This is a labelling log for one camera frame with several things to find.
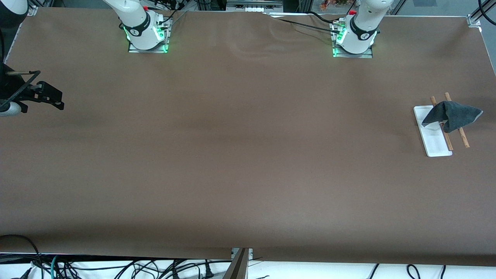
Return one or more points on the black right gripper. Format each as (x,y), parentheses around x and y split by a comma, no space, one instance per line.
(7,86)

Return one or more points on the grey towel with pink side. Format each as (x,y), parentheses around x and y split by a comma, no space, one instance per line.
(455,114)

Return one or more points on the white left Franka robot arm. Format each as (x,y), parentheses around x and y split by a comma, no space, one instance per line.
(364,27)

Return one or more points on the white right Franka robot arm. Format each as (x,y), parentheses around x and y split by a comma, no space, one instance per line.
(137,19)

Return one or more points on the white power strip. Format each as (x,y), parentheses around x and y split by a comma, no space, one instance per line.
(255,10)

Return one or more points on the white rectangular tray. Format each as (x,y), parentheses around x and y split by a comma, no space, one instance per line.
(434,141)

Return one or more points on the aluminium corner bracket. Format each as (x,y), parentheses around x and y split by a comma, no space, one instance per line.
(473,21)
(31,10)

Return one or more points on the metal frame post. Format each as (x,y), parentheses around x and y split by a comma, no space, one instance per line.
(237,267)

